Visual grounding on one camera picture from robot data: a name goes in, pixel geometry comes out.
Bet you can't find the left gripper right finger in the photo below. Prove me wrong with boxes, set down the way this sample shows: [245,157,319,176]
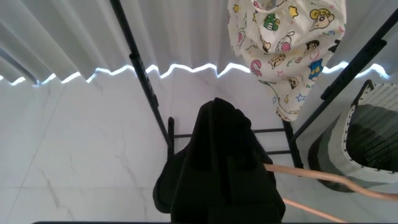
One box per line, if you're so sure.
[229,149,286,222]

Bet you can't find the cream printed garment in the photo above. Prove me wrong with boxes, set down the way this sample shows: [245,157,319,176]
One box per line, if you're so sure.
[226,0,347,122]

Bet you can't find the black garment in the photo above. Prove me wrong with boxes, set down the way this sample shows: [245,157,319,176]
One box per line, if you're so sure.
[152,97,276,215]

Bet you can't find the black clothes rack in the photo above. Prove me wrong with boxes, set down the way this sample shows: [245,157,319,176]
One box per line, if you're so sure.
[109,0,398,169]

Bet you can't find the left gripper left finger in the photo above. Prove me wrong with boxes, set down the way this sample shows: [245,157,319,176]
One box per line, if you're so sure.
[170,101,229,222]

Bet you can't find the white curtain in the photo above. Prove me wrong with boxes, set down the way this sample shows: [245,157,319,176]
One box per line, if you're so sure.
[0,0,398,85]

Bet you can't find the pink clothes hanger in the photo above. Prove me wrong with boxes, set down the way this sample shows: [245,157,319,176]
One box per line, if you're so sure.
[263,163,398,223]

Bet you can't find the white laundry basket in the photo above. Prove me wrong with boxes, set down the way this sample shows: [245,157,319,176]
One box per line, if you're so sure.
[307,79,398,193]

